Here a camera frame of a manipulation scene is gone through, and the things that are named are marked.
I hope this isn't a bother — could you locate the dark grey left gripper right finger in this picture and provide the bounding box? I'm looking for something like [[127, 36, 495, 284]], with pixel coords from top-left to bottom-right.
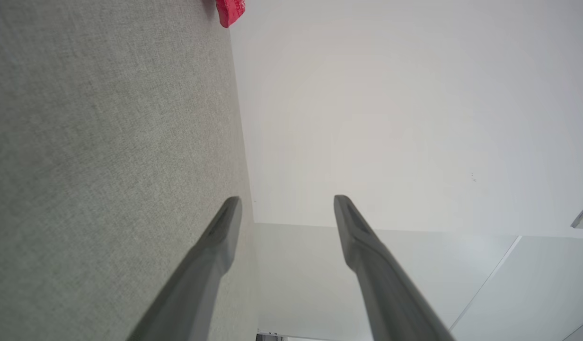
[[334, 195, 455, 341]]

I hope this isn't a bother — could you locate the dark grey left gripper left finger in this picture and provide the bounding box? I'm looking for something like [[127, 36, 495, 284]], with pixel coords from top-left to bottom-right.
[[126, 197, 243, 341]]

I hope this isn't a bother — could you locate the red and white basketball jersey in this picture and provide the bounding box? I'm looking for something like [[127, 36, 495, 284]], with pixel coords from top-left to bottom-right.
[[215, 0, 246, 28]]

